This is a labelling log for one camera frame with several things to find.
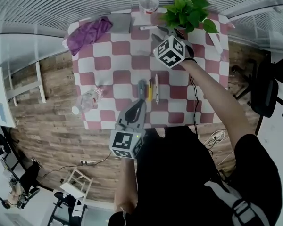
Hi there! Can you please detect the grey pad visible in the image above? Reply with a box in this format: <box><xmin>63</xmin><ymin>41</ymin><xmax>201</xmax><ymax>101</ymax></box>
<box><xmin>109</xmin><ymin>12</ymin><xmax>135</xmax><ymax>34</ymax></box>

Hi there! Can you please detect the pink white checkered table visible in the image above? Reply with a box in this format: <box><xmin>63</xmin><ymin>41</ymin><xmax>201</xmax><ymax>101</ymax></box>
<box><xmin>62</xmin><ymin>7</ymin><xmax>235</xmax><ymax>130</ymax></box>

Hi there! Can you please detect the cream white pen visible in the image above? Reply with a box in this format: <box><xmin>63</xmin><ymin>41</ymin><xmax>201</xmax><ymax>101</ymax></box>
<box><xmin>155</xmin><ymin>73</ymin><xmax>160</xmax><ymax>105</ymax></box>

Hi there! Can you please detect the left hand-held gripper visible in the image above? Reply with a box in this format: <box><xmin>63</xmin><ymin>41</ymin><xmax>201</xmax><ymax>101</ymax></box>
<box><xmin>109</xmin><ymin>100</ymin><xmax>148</xmax><ymax>159</ymax></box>

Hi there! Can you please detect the blue paper sheet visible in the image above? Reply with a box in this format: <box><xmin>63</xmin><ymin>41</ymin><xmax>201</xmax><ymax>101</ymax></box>
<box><xmin>0</xmin><ymin>102</ymin><xmax>8</xmax><ymax>121</ymax></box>

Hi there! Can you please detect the person's left forearm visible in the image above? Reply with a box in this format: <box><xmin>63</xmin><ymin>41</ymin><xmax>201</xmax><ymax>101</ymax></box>
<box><xmin>114</xmin><ymin>158</ymin><xmax>139</xmax><ymax>215</ymax></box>

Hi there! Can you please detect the clear water bottle red label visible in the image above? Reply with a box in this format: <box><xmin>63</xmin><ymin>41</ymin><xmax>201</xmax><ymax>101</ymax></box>
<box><xmin>71</xmin><ymin>87</ymin><xmax>103</xmax><ymax>114</ymax></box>
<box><xmin>138</xmin><ymin>0</ymin><xmax>160</xmax><ymax>16</ymax></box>

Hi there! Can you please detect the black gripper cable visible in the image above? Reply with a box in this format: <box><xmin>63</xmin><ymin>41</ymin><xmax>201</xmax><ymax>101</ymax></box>
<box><xmin>190</xmin><ymin>76</ymin><xmax>200</xmax><ymax>136</ymax></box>

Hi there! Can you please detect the grey shoulder strap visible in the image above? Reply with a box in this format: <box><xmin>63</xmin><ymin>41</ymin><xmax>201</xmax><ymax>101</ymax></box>
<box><xmin>204</xmin><ymin>181</ymin><xmax>269</xmax><ymax>226</ymax></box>

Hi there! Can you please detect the white paper strip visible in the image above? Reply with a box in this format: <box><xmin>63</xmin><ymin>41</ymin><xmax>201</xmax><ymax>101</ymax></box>
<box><xmin>208</xmin><ymin>32</ymin><xmax>224</xmax><ymax>55</ymax></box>

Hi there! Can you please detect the person's right forearm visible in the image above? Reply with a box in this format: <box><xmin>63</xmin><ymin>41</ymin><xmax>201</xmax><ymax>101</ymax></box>
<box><xmin>179</xmin><ymin>59</ymin><xmax>250</xmax><ymax>155</ymax></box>

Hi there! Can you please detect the green potted plant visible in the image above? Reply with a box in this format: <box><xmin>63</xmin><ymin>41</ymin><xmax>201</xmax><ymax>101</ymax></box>
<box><xmin>159</xmin><ymin>0</ymin><xmax>219</xmax><ymax>34</ymax></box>

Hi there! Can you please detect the white wooden stool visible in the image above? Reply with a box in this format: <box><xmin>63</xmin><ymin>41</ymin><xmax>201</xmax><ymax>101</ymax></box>
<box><xmin>60</xmin><ymin>167</ymin><xmax>94</xmax><ymax>218</ymax></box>

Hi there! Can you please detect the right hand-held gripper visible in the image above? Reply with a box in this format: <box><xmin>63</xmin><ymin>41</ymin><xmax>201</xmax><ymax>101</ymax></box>
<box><xmin>151</xmin><ymin>26</ymin><xmax>196</xmax><ymax>70</ymax></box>

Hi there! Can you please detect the person's black clothed body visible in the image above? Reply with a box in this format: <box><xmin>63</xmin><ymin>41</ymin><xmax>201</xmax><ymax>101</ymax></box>
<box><xmin>108</xmin><ymin>126</ymin><xmax>283</xmax><ymax>226</ymax></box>

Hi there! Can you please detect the purple cloth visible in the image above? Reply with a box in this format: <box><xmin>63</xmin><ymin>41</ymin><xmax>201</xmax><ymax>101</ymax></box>
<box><xmin>66</xmin><ymin>16</ymin><xmax>113</xmax><ymax>56</ymax></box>

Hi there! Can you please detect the white power strip with cables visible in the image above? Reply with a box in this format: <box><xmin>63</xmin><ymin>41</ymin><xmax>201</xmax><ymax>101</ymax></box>
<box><xmin>206</xmin><ymin>129</ymin><xmax>229</xmax><ymax>147</ymax></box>

